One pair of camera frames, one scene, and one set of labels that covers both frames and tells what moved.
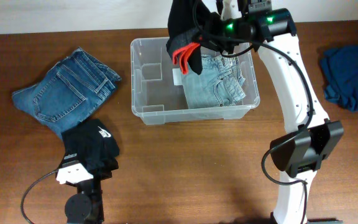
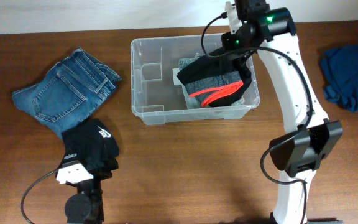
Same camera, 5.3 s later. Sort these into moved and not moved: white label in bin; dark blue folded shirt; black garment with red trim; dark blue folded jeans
Moved: black garment with red trim
Not moved: dark blue folded shirt; dark blue folded jeans; white label in bin
